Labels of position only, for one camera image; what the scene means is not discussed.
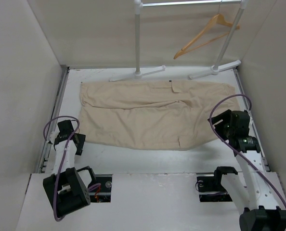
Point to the white clothes rack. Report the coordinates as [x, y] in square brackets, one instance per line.
[163, 28]

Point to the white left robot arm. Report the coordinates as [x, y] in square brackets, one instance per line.
[65, 153]

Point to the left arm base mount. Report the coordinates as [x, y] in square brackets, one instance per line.
[99, 187]

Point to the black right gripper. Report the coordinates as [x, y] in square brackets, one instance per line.
[225, 116]

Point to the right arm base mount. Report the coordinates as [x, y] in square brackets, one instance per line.
[209, 191]

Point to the wooden clothes hanger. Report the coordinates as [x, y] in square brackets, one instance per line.
[217, 21]

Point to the left aluminium table rail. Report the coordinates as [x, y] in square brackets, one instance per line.
[45, 151]

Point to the right aluminium table rail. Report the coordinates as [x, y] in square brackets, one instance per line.
[253, 129]

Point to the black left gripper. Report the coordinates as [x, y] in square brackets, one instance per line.
[81, 139]

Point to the aluminium table rail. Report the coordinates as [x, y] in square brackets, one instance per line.
[45, 151]
[253, 129]

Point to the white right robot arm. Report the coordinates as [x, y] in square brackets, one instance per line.
[254, 199]

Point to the beige cargo trousers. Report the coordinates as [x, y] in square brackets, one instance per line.
[152, 115]

